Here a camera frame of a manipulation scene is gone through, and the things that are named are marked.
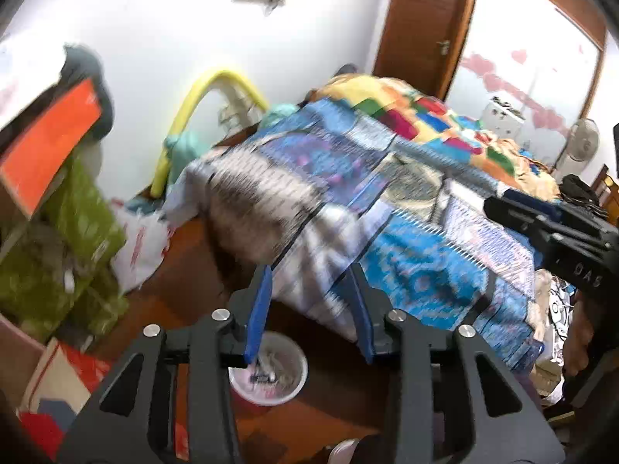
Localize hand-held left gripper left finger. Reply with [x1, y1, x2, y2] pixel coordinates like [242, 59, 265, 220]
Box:
[58, 264, 275, 464]

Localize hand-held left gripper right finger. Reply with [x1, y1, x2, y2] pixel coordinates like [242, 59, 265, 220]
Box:
[347, 262, 566, 464]

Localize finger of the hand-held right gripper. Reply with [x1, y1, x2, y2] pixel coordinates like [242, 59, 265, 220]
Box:
[500, 188, 566, 222]
[482, 196, 553, 248]

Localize pink plastic cup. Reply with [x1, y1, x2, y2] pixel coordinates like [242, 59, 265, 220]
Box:
[227, 331, 309, 417]

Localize person's right hand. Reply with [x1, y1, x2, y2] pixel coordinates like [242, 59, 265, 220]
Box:
[562, 290, 598, 379]

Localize black bag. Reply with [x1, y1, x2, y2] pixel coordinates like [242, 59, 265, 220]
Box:
[558, 174, 611, 219]

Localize white cartoon print cloth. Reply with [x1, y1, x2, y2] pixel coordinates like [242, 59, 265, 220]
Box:
[531, 271, 577, 398]

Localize wooden chair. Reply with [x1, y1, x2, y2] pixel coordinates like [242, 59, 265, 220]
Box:
[592, 163, 619, 226]

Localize white standing fan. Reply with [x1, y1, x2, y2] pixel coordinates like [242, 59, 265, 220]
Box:
[551, 117, 601, 185]

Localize white drawer cabinet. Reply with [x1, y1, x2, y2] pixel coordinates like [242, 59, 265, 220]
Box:
[480, 97, 528, 144]

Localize colourful block quilt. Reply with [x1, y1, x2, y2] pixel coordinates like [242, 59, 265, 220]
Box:
[309, 73, 562, 200]

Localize blue white patchwork blanket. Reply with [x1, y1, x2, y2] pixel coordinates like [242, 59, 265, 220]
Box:
[163, 97, 548, 388]

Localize pale pink container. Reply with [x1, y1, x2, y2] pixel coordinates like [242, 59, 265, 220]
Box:
[329, 437, 368, 464]

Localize white plastic bag red print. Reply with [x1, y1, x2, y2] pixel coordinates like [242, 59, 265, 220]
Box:
[110, 197, 173, 292]

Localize green leaf-print storage box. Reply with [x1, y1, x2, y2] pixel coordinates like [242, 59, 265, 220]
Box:
[44, 155, 128, 277]
[72, 271, 130, 341]

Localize glass door with pink hearts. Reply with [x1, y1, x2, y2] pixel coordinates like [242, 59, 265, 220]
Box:
[447, 0, 608, 177]

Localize teal cloth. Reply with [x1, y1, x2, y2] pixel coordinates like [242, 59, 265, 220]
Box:
[163, 130, 214, 185]

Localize brown wooden door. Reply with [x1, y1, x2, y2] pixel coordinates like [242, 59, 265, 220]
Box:
[372, 0, 478, 101]

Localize yellow foam tube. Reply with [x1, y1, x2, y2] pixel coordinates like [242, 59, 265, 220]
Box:
[151, 70, 270, 197]

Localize green plastic bags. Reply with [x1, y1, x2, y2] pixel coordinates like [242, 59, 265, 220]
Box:
[0, 234, 97, 341]

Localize pink tub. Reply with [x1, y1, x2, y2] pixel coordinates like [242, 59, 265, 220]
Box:
[0, 316, 48, 413]

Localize orange and white box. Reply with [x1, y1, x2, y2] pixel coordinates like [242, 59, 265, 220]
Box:
[0, 77, 104, 219]

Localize wooden bed frame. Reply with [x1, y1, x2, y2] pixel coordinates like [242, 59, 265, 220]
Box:
[212, 123, 264, 152]

